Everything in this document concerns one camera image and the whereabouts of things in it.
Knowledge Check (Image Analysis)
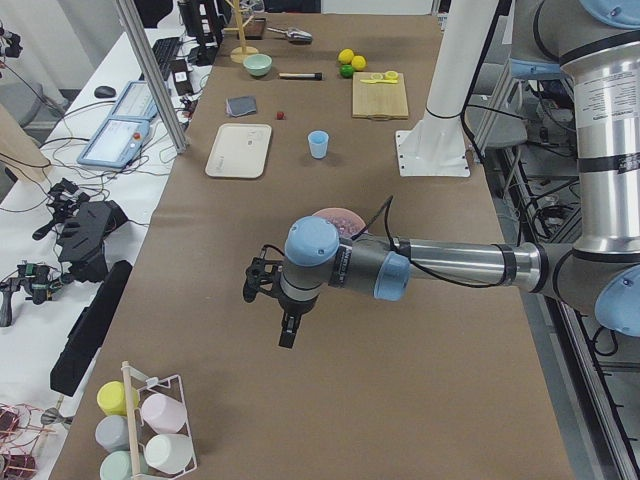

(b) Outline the wooden mug tree stand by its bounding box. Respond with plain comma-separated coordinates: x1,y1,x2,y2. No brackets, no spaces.
224,0,259,64

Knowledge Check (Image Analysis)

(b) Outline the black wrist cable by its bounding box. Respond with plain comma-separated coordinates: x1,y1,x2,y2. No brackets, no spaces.
261,195,506,289

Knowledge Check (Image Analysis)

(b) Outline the pink bowl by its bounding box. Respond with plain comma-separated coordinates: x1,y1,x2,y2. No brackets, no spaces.
314,207,366,238

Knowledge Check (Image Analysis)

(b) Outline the mint green bowl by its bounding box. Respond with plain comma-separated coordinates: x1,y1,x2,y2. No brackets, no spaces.
243,53,273,78

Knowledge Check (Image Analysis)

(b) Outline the black computer mouse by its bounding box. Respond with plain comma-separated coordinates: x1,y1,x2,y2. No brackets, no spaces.
94,85,117,99

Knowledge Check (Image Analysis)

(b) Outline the yellow cup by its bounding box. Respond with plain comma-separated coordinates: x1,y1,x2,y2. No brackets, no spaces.
96,381,127,416

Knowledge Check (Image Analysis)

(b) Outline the blue teach pendant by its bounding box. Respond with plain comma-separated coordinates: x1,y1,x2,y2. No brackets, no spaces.
77,118,150,170
111,81,158,120

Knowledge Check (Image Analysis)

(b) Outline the whole yellow lemon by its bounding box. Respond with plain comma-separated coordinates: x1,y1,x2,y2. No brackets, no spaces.
350,55,367,71
338,48,355,65

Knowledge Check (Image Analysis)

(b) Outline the mint green cup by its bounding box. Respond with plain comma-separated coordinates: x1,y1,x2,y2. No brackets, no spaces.
99,451,133,480

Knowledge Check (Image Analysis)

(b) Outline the steel muddler black tip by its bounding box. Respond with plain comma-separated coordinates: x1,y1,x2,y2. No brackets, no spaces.
278,72,323,81

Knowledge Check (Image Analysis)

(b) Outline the steel ice scoop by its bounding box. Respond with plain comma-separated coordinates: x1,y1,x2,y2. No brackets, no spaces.
267,27,313,44

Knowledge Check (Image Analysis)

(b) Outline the green lime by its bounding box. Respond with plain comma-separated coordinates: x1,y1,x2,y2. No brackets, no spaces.
340,65,354,78

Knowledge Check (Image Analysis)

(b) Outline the aluminium frame post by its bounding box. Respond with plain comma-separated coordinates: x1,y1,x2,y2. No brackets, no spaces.
114,0,187,154

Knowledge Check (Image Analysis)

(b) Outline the black foam block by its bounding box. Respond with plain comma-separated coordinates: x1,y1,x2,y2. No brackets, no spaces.
56,200,128,283

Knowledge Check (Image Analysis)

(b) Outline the white wire cup rack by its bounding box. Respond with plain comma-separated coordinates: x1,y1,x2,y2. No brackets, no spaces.
121,361,198,479

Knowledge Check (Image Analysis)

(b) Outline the black keyboard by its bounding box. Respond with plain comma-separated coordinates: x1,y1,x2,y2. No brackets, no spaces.
152,37,181,81

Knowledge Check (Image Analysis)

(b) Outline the white cup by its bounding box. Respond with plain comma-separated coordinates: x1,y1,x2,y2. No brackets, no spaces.
144,433,194,474

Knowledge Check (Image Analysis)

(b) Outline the black hand-held gripper device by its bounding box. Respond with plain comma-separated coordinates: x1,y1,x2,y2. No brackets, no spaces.
1,262,73,327

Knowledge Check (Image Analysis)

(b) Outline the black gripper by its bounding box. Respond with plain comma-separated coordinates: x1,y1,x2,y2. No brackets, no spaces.
278,298,311,348

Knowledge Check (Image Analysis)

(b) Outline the bamboo cutting board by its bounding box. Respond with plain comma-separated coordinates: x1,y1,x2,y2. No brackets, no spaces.
352,72,409,120

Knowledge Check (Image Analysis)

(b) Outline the yellow plastic knife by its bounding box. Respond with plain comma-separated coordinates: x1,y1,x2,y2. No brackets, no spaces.
359,78,399,84

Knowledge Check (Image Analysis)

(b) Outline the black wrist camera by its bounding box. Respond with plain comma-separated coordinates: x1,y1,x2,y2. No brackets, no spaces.
242,257,283,303

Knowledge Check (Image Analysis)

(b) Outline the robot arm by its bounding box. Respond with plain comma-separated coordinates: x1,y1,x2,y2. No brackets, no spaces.
275,1,639,348

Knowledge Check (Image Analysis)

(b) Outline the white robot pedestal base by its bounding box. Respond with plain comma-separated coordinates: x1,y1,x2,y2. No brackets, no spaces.
396,0,499,177

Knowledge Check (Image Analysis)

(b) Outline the grey folded cloth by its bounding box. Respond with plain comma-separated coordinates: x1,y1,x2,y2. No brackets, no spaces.
226,96,257,118

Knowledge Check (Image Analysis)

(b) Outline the black long bar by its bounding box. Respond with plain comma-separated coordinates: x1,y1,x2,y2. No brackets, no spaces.
50,260,132,397

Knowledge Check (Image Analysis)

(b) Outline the grey cup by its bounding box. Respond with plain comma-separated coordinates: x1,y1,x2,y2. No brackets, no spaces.
94,415,130,453

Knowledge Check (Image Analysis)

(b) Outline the light blue plastic cup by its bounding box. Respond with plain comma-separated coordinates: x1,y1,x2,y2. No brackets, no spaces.
307,130,329,159

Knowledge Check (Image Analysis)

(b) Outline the pink cup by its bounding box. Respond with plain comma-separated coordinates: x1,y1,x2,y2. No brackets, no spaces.
140,393,187,434

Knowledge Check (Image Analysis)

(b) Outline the cream rabbit tray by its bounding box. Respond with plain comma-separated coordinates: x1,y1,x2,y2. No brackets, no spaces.
205,123,272,179

